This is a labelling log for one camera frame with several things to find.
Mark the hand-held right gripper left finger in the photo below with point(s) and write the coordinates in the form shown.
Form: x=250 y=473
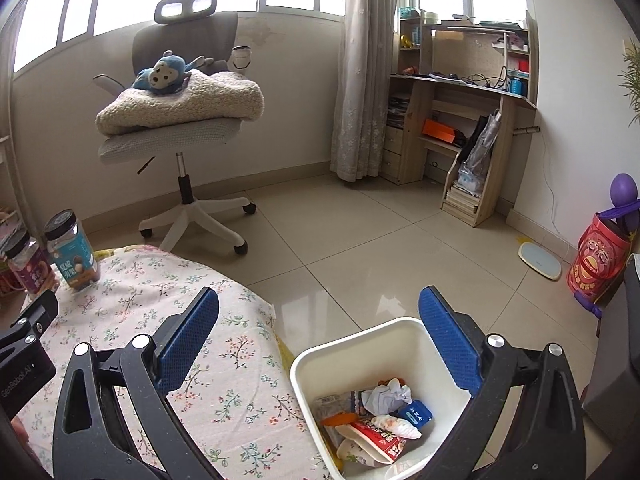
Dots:
x=187 y=340

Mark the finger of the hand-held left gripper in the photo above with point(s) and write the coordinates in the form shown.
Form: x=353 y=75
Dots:
x=35 y=320

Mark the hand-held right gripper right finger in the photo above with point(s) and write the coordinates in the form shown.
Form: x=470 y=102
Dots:
x=450 y=340

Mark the white plastic trash bin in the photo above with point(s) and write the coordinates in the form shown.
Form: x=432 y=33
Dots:
x=380 y=355

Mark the white tissue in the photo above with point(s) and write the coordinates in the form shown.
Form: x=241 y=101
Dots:
x=385 y=395

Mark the red snack packet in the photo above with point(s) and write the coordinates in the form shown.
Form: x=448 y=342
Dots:
x=380 y=442

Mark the orange wrapper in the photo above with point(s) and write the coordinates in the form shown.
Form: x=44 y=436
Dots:
x=340 y=419

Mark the purple label snack jar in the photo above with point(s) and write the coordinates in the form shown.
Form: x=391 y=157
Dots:
x=32 y=272

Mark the floral tablecloth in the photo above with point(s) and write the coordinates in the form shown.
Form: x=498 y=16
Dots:
x=150 y=285

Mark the teal label snack jar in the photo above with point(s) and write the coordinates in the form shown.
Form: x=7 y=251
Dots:
x=72 y=260

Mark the small blue carton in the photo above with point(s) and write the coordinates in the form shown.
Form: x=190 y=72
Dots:
x=417 y=412

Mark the light blue bathroom scale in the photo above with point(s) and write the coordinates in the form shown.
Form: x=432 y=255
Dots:
x=540 y=260

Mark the grey office chair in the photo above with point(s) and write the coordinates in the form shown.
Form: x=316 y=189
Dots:
x=200 y=215

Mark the stack of books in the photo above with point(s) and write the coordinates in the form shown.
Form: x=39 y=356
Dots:
x=462 y=202

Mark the purple plastic stick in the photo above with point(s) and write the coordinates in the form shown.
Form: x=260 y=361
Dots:
x=587 y=304

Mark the blue white packet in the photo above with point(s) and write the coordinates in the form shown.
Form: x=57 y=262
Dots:
x=470 y=180

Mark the red snack bucket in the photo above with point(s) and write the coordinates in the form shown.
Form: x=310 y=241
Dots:
x=597 y=265

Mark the dark sofa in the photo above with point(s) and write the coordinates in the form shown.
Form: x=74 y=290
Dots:
x=615 y=360

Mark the wooden computer desk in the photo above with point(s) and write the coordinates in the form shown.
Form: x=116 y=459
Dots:
x=500 y=160

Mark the silver folded umbrella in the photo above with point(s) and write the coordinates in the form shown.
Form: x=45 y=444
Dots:
x=487 y=145

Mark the grey knitted cushion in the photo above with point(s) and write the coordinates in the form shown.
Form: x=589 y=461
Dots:
x=635 y=262

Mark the black bag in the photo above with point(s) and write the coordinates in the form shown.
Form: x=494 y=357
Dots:
x=470 y=140

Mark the orange box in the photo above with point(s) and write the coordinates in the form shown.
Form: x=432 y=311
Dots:
x=437 y=131

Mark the purple balloon toy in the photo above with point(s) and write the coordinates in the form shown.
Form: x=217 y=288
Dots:
x=624 y=190

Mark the stack of magazines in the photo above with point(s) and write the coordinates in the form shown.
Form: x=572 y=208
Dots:
x=398 y=110

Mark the cream fleece blanket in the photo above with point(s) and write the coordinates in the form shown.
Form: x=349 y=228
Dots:
x=200 y=100

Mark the blue bottle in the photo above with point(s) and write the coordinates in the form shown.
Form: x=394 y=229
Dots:
x=516 y=85

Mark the blue monkey plush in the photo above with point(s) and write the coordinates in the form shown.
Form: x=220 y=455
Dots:
x=162 y=75

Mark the beige lace curtain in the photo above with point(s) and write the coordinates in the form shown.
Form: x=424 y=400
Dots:
x=365 y=85

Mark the small red box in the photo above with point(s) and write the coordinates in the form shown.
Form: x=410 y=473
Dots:
x=523 y=66

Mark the green potted plant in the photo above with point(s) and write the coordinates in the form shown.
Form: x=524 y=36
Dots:
x=632 y=80

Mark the teal box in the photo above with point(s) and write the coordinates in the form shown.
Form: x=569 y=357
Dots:
x=409 y=12

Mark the beige wall pipe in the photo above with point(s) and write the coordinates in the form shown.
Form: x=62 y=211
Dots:
x=527 y=131

